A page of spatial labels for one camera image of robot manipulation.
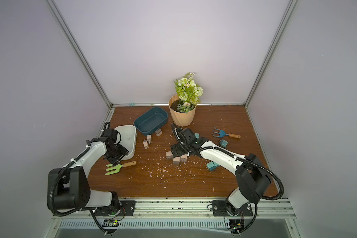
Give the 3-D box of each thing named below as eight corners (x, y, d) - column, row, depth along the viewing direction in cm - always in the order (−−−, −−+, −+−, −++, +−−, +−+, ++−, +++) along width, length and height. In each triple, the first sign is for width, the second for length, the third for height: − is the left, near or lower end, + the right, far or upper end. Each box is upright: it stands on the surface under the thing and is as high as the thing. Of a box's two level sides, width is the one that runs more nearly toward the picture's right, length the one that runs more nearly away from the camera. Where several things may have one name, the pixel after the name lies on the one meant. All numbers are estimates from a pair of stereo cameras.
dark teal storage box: (133, 126, 109) (131, 121, 104) (158, 109, 120) (157, 104, 115) (146, 140, 101) (145, 136, 96) (172, 121, 112) (172, 116, 107)
